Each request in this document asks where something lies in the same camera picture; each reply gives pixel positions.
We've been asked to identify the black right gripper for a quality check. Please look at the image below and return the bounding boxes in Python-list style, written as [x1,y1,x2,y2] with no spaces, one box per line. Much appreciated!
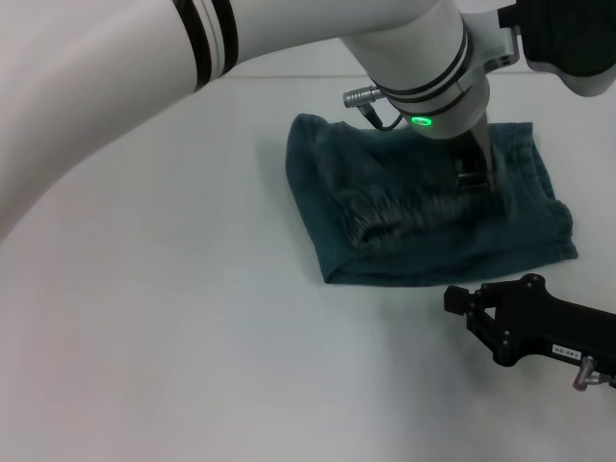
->
[443,271,616,375]

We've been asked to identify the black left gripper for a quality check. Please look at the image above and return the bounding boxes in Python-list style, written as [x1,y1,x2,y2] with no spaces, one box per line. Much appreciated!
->
[450,122,498,194]

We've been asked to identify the blue denim shorts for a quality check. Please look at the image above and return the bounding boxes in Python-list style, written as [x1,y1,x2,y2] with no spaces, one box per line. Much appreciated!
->
[284,113,578,288]

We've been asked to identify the black cable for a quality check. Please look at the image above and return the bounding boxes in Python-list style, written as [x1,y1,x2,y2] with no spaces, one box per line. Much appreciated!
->
[360,106,405,131]

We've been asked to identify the silver left cable connector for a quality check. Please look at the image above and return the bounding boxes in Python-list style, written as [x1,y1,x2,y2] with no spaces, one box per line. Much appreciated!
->
[342,89,386,110]

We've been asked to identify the silver cable connector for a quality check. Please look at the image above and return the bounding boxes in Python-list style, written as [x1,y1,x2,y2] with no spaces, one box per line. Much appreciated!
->
[572,355,616,392]
[342,89,386,110]

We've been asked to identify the silver right cable connector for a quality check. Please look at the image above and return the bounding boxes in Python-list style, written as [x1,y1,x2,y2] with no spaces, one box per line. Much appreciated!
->
[572,355,616,392]

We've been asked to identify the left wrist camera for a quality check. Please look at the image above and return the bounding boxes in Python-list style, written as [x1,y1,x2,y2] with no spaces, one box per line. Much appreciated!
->
[498,0,616,97]

